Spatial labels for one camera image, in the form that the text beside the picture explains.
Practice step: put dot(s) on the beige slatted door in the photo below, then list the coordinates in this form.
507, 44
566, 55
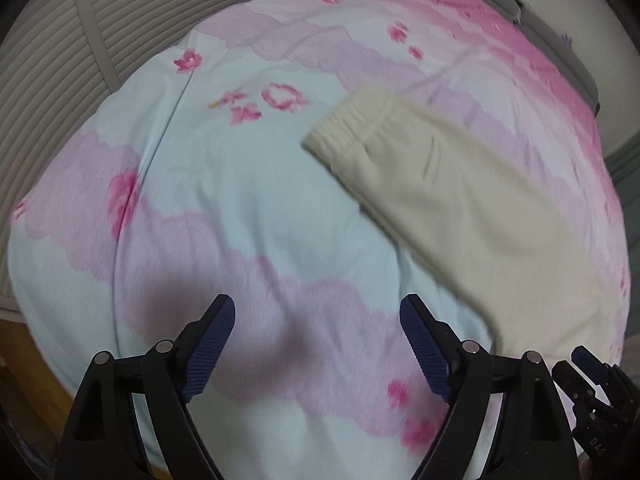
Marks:
75, 35

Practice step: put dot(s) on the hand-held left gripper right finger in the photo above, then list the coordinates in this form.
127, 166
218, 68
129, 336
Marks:
425, 347

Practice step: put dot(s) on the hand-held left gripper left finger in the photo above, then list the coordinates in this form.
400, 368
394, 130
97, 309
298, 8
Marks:
210, 347

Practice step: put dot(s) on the pink floral blanket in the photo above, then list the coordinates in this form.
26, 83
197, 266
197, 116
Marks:
225, 185

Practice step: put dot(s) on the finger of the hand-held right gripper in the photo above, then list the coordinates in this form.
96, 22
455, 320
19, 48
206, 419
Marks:
590, 360
572, 382

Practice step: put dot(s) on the cream pants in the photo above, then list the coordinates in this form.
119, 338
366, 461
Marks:
450, 200

